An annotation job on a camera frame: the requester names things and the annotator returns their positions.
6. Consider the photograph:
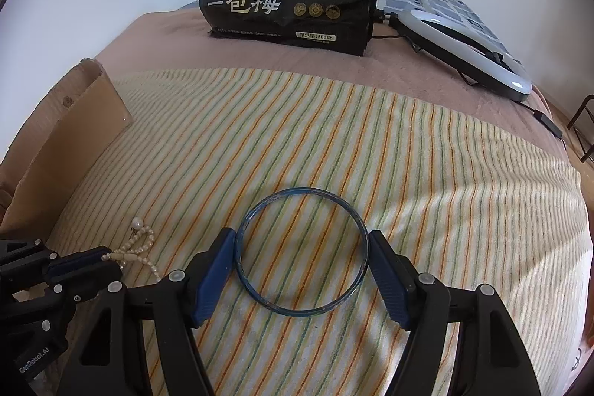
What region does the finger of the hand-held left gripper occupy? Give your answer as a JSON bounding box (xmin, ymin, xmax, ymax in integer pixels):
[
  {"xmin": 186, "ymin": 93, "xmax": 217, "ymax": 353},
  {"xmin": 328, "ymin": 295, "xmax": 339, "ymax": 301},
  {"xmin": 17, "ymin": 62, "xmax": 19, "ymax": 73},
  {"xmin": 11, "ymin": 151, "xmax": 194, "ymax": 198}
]
[
  {"xmin": 0, "ymin": 239, "xmax": 118, "ymax": 282},
  {"xmin": 44, "ymin": 268, "xmax": 125, "ymax": 308}
]

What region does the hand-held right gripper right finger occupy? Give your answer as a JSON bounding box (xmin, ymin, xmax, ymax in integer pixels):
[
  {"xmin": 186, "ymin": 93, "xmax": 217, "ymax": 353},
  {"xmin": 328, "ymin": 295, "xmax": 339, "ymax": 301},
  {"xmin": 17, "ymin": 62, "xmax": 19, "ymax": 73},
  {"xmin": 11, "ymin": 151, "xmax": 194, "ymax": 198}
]
[{"xmin": 369, "ymin": 230, "xmax": 541, "ymax": 396}]

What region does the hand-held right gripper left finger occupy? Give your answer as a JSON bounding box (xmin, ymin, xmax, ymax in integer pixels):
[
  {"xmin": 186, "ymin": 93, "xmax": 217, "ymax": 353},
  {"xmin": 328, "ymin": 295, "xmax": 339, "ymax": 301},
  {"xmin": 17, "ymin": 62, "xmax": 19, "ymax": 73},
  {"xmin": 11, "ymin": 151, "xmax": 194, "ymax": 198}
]
[{"xmin": 56, "ymin": 228, "xmax": 235, "ymax": 396}]

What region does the white pearl necklace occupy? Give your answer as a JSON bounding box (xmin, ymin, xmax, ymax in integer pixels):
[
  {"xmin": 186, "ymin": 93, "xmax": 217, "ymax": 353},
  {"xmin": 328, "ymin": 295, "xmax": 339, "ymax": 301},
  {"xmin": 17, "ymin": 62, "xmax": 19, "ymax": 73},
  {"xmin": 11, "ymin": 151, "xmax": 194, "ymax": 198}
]
[{"xmin": 102, "ymin": 216, "xmax": 161, "ymax": 281}]

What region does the thin dark bangle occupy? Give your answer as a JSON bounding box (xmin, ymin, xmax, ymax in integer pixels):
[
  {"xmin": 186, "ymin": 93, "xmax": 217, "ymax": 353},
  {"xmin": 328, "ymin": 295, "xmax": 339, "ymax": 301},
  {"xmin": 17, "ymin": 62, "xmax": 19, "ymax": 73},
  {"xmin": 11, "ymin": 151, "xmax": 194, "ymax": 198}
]
[{"xmin": 234, "ymin": 187, "xmax": 371, "ymax": 317}]

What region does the brown cardboard box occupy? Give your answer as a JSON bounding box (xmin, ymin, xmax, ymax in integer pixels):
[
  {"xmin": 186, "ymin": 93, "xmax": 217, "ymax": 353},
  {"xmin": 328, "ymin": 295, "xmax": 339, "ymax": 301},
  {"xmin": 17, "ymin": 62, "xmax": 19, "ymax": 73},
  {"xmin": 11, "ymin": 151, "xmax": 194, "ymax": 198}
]
[{"xmin": 0, "ymin": 59, "xmax": 131, "ymax": 234}]

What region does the striped yellow blanket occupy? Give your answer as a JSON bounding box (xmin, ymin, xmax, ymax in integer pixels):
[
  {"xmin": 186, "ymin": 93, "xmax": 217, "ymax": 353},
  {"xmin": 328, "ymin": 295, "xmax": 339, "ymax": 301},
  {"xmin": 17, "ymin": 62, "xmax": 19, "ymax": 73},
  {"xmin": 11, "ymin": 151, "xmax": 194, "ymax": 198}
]
[{"xmin": 46, "ymin": 69, "xmax": 593, "ymax": 396}]

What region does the tan pink blanket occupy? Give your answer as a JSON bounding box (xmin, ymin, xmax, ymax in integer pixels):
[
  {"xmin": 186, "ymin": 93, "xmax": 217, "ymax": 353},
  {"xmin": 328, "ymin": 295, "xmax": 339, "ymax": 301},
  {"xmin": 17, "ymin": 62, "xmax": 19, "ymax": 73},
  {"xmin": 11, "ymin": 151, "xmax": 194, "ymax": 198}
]
[{"xmin": 0, "ymin": 1, "xmax": 576, "ymax": 239}]

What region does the black metal clothes rack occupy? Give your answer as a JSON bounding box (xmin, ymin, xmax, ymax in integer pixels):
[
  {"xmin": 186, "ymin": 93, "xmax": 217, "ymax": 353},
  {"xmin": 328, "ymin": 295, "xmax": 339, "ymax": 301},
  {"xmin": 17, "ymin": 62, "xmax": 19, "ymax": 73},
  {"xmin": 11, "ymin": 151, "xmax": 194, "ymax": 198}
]
[{"xmin": 567, "ymin": 94, "xmax": 594, "ymax": 165}]

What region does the blue patterned bed sheet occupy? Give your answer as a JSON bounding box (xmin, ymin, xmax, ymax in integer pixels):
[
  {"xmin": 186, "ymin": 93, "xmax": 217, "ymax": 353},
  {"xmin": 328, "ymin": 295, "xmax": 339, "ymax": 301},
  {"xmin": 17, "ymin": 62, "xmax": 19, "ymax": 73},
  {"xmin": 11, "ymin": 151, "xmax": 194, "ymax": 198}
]
[{"xmin": 376, "ymin": 0, "xmax": 517, "ymax": 59}]

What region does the black ring light cable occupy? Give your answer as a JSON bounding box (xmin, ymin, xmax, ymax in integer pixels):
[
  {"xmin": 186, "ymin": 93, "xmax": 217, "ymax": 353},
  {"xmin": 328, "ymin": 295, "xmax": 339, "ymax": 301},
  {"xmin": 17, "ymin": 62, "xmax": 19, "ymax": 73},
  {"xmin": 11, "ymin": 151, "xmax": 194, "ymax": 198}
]
[{"xmin": 371, "ymin": 10, "xmax": 565, "ymax": 141}]

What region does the white ring light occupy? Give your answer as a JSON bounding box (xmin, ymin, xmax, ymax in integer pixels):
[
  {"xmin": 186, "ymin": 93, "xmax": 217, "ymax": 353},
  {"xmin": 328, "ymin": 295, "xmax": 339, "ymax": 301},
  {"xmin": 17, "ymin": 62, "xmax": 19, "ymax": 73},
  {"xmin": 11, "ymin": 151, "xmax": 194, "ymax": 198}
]
[{"xmin": 396, "ymin": 9, "xmax": 533, "ymax": 102}]

